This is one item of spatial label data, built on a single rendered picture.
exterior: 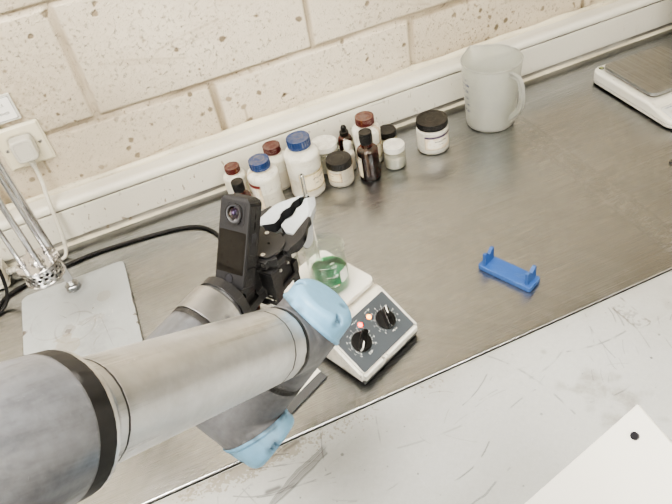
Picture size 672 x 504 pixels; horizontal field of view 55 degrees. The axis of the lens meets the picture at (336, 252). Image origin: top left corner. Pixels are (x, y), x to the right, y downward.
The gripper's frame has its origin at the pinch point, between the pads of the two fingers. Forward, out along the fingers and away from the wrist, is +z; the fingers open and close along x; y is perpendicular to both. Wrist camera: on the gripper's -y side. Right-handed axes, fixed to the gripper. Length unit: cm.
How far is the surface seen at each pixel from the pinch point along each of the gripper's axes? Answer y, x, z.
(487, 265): 24.4, 19.1, 20.9
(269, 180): 17.4, -25.1, 20.5
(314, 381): 25.8, 4.0, -11.6
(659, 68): 19, 32, 88
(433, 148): 23, -3, 49
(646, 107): 22, 33, 76
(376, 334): 21.5, 10.4, -2.5
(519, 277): 24.5, 24.9, 20.2
